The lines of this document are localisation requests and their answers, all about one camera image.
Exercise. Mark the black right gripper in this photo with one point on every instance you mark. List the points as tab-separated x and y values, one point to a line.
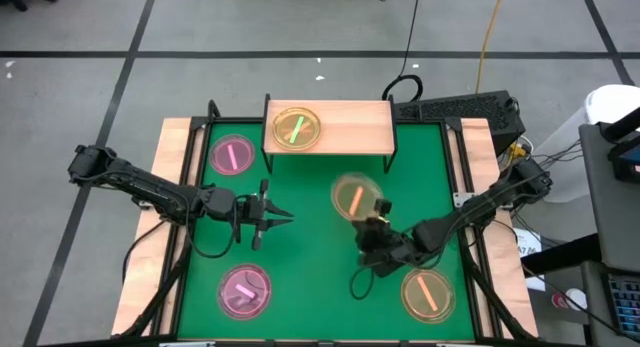
382	247

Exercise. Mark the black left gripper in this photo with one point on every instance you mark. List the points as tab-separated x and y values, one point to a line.
247	209

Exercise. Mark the orange transparent plastic plate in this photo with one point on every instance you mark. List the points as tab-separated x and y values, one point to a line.
415	302
281	137
347	192

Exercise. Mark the pink transparent plastic plate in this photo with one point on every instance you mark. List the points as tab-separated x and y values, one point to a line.
222	159
235	302

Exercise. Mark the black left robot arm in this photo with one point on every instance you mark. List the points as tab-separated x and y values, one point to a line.
150	189

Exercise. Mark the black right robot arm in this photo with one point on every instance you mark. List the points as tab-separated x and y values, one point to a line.
480	209

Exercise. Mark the green table mat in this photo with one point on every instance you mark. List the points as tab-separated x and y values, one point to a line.
310	267

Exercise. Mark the black computer case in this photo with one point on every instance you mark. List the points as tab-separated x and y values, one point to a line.
465	109

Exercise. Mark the yellow plug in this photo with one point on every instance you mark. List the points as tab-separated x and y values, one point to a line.
515	150

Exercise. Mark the white paper label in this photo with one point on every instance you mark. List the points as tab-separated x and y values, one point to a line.
530	247

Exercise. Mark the pink and white roll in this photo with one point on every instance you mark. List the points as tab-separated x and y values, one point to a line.
575	298

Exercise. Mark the grey equipment cart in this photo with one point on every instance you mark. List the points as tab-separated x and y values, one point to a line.
610	212

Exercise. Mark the black device with blue screen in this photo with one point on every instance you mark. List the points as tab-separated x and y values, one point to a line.
627	159

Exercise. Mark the white bin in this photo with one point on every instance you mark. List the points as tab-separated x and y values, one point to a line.
612	104

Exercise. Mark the blue-lit keyboard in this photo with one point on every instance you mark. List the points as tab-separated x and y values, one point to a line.
625	302

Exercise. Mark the grey metal bracket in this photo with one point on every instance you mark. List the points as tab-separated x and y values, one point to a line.
462	199

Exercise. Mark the wooden shelf with black frame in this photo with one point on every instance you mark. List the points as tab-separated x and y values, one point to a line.
350	129

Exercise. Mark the black metal table frame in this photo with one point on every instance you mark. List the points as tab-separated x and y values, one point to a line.
452	123

